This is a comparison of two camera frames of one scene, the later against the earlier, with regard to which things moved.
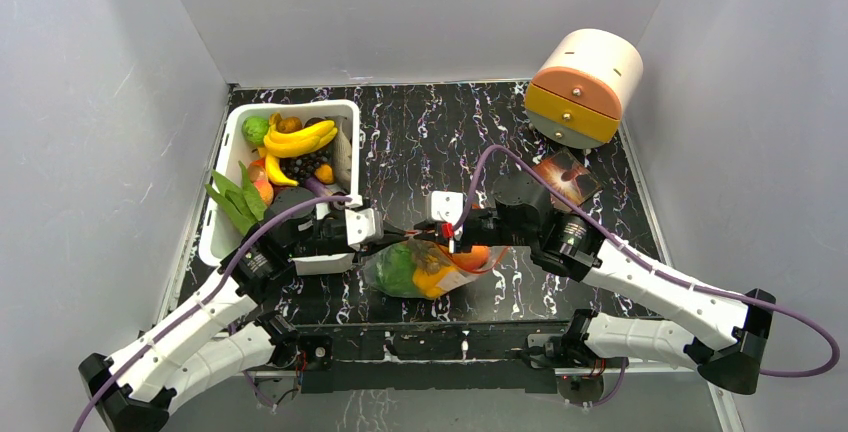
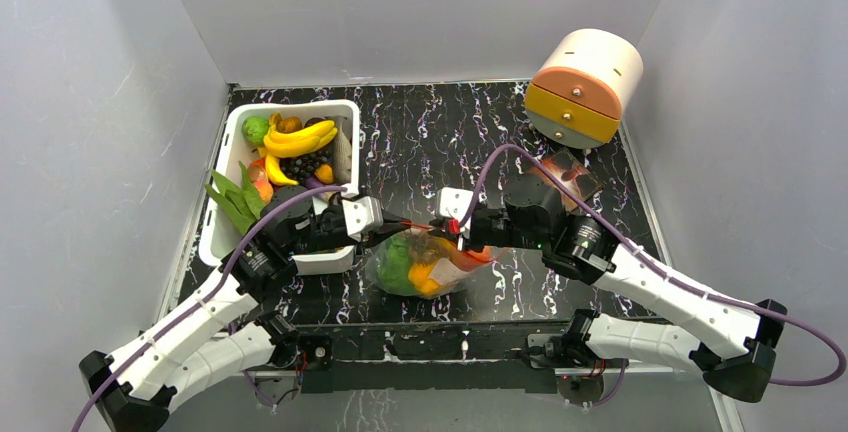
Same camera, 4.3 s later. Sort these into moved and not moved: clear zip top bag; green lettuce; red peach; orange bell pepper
Moved: orange bell pepper
Not moved: clear zip top bag; green lettuce; red peach
